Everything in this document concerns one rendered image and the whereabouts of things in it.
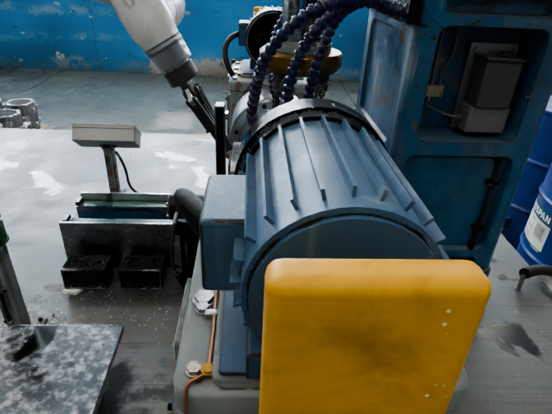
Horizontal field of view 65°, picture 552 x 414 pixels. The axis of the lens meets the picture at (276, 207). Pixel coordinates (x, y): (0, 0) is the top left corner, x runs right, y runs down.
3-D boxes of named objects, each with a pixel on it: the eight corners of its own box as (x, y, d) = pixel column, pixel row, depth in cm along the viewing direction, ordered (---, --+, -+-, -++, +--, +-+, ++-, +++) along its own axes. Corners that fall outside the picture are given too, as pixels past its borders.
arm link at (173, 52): (181, 29, 100) (195, 52, 103) (149, 48, 102) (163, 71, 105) (176, 35, 92) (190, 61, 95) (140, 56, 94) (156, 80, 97)
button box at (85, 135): (140, 148, 127) (141, 131, 127) (134, 141, 120) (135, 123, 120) (80, 147, 125) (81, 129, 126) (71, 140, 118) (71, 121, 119)
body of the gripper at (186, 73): (187, 61, 95) (209, 98, 100) (192, 53, 103) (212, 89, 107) (158, 77, 97) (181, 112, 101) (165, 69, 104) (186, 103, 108)
